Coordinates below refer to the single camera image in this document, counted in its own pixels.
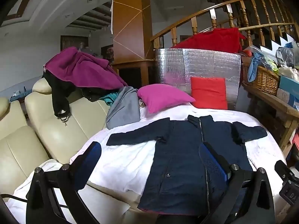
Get wooden stair railing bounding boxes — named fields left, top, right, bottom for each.
left=150, top=0, right=297, bottom=49

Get blue cloth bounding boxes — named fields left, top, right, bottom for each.
left=247, top=52, right=265, bottom=83

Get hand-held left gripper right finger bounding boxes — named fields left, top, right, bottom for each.
left=198, top=142, right=275, bottom=224

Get white fleece blanket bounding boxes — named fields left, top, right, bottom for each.
left=5, top=103, right=288, bottom=224

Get silver foil insulation panel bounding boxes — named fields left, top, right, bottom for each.
left=154, top=48, right=242, bottom=111

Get black cable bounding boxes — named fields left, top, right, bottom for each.
left=0, top=193, right=68, bottom=209

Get cream leather sofa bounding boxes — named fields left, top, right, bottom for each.
left=0, top=78, right=131, bottom=224

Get purple fleece garment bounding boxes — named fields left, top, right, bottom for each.
left=44, top=47, right=128, bottom=90

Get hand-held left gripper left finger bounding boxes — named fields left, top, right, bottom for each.
left=26, top=141, right=102, bottom=224

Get light blue cardboard box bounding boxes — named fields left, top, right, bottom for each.
left=276, top=75, right=299, bottom=111

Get clear plastic bag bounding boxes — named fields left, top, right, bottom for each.
left=276, top=47, right=295, bottom=67

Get magenta pillow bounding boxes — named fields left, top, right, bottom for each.
left=137, top=83, right=196, bottom=114

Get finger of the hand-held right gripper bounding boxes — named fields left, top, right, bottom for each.
left=274, top=160, right=296, bottom=181

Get dark framed wall picture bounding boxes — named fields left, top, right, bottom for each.
left=60, top=35, right=90, bottom=52

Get grey garment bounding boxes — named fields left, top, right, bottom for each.
left=106, top=86, right=141, bottom=130

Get teal garment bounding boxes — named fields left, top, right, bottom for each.
left=100, top=92, right=119, bottom=106

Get navy blue coat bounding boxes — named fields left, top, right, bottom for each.
left=106, top=115, right=268, bottom=216

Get red blanket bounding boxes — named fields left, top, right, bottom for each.
left=172, top=27, right=247, bottom=54

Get cream knitted cloth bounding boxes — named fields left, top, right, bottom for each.
left=278, top=66, right=299, bottom=81

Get wicker basket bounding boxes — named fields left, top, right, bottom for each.
left=242, top=63, right=281, bottom=96

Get wooden column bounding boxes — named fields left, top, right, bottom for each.
left=110, top=0, right=156, bottom=88

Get black garment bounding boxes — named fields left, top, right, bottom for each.
left=42, top=71, right=110, bottom=123

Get wooden side table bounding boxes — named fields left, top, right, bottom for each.
left=242, top=82, right=299, bottom=152

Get red pillow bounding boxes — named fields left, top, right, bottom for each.
left=190, top=77, right=228, bottom=110

